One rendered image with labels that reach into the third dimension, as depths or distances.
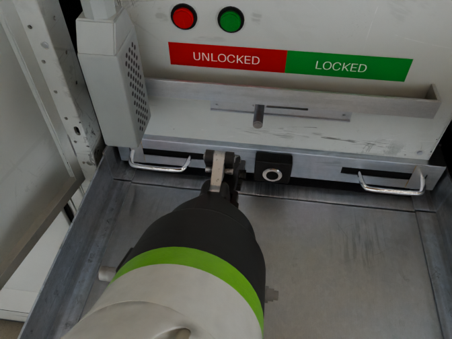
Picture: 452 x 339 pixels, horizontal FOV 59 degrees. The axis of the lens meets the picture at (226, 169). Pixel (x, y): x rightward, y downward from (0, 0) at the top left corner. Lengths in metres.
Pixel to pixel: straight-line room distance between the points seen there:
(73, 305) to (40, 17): 0.38
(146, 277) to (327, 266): 0.46
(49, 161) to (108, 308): 0.55
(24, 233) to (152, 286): 0.55
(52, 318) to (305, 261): 0.36
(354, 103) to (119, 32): 0.30
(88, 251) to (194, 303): 0.49
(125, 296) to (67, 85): 0.46
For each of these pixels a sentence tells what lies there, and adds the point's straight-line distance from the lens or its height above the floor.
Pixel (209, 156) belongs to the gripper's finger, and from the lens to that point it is 0.33.
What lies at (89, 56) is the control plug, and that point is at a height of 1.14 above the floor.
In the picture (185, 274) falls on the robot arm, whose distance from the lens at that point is 0.20.
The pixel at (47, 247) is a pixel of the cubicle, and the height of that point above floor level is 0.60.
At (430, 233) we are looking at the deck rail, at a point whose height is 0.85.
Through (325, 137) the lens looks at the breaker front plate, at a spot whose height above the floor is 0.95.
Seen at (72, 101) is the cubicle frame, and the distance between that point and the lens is 0.63.
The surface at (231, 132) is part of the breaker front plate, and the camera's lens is 0.65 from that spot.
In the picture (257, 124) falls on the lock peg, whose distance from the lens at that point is 0.56.
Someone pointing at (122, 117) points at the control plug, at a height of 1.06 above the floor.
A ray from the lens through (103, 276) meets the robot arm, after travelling 0.28.
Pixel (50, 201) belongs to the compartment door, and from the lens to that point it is 0.75.
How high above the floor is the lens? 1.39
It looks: 48 degrees down
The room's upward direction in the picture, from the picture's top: straight up
